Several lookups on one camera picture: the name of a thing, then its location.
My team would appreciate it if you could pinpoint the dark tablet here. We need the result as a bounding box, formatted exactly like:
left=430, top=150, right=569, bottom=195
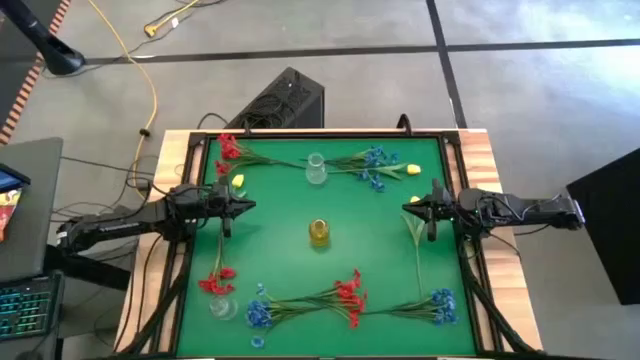
left=0, top=162, right=32, bottom=194

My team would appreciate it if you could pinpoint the blue flower bunch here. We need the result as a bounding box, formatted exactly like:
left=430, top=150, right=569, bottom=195
left=299, top=144, right=402, bottom=194
left=359, top=286, right=459, bottom=328
left=244, top=282, right=331, bottom=331

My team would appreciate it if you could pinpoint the black computer tower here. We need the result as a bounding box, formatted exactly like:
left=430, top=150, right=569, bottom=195
left=224, top=66, right=326, bottom=130

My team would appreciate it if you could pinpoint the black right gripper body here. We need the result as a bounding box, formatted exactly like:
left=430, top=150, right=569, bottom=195
left=424, top=178, right=465, bottom=243

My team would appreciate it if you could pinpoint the black desk support bar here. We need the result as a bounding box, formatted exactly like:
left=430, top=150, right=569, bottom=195
left=44, top=244, right=132, bottom=292

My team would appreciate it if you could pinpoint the orange black striped strip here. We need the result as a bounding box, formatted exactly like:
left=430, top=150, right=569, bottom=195
left=0, top=0, right=72, bottom=146

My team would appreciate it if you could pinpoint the red flower bunch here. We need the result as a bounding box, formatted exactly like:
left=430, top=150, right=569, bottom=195
left=262, top=268, right=369, bottom=331
left=198, top=219, right=238, bottom=297
left=213, top=132, right=307, bottom=177

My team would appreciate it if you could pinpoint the yellow floor cable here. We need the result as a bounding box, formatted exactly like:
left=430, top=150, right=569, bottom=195
left=87, top=0, right=159, bottom=189

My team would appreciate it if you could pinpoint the black pole stand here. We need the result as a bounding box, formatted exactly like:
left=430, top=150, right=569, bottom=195
left=0, top=0, right=87, bottom=77

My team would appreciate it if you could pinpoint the large black box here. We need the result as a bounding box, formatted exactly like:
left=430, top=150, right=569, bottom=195
left=565, top=147, right=640, bottom=307

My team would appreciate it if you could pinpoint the colourful package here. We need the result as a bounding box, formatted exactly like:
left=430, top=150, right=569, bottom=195
left=0, top=188, right=24, bottom=244

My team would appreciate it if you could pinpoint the clear glass vase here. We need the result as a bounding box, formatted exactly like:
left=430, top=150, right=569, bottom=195
left=208, top=294, right=240, bottom=322
left=305, top=152, right=329, bottom=186

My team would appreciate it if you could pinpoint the black floor cable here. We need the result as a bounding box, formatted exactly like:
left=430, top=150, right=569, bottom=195
left=59, top=154, right=156, bottom=194

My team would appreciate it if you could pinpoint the black table frame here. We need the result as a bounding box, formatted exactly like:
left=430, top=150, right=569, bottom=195
left=168, top=130, right=485, bottom=359

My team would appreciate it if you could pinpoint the green table mat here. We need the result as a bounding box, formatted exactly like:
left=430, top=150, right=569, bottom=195
left=175, top=137, right=477, bottom=357

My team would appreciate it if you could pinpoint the backlit keyboard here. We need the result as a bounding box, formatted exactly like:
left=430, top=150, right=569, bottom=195
left=0, top=272, right=65, bottom=342

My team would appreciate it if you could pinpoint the yellow glass vase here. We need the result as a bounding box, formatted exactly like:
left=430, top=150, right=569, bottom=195
left=308, top=218, right=332, bottom=249

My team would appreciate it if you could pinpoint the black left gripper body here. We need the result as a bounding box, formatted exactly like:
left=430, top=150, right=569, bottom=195
left=208, top=177, right=240, bottom=239

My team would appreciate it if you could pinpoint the gray desk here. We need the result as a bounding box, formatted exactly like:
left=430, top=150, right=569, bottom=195
left=0, top=137, right=65, bottom=284

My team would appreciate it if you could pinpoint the yellow cable with plug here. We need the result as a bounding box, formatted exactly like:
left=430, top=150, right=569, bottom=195
left=143, top=0, right=201, bottom=39

